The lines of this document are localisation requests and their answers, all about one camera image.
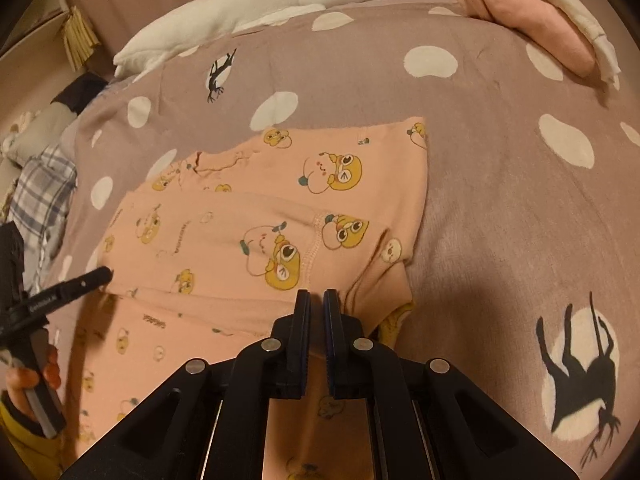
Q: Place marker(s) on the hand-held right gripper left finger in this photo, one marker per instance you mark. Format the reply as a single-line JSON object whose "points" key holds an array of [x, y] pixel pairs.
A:
{"points": [[303, 320]]}

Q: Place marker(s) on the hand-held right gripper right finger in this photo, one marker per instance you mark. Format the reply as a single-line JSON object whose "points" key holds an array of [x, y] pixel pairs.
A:
{"points": [[330, 320]]}

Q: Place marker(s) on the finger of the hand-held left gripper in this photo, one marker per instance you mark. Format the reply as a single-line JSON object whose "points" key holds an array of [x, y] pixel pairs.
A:
{"points": [[85, 280]]}

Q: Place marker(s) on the pink cartoon print pajama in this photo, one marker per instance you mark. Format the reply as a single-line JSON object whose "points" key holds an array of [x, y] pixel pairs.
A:
{"points": [[240, 210]]}

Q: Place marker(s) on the person's left forearm yellow sleeve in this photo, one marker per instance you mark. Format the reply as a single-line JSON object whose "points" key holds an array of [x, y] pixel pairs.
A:
{"points": [[15, 427]]}

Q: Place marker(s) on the person's left hand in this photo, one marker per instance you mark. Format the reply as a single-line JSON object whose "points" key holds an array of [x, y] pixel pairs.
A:
{"points": [[50, 370]]}

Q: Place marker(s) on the blue plaid cloth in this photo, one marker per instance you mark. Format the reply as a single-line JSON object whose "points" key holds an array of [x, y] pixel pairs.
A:
{"points": [[42, 195]]}

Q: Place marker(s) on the grey pillow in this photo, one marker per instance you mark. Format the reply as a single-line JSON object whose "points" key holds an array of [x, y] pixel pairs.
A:
{"points": [[45, 125]]}

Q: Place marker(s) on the dark cloth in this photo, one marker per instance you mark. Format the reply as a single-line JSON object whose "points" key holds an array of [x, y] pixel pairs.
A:
{"points": [[82, 90]]}

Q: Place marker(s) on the mauve polka dot blanket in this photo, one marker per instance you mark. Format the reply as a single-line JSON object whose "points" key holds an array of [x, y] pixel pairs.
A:
{"points": [[490, 185]]}

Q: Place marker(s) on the yellow tassel fringe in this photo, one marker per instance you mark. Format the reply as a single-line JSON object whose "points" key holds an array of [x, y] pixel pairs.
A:
{"points": [[77, 35]]}

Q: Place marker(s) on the white goose plush toy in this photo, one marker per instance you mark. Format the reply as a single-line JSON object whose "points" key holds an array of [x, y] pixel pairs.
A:
{"points": [[210, 17]]}

